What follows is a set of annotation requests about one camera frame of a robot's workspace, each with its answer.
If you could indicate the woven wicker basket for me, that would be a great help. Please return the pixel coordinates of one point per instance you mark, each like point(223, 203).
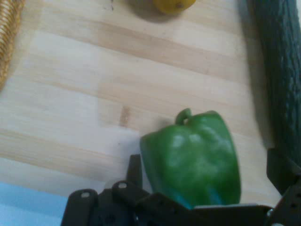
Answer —
point(7, 35)

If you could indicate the yellow lemon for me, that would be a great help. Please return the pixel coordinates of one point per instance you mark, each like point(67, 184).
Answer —
point(172, 4)

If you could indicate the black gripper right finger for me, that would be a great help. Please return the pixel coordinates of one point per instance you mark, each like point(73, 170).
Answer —
point(290, 193)

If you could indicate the dark green cucumber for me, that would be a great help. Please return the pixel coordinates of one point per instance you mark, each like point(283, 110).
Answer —
point(282, 70)

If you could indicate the green bell pepper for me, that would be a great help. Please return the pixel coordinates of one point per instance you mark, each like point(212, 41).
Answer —
point(195, 160)

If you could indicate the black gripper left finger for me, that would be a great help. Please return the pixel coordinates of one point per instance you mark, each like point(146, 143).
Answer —
point(117, 207)

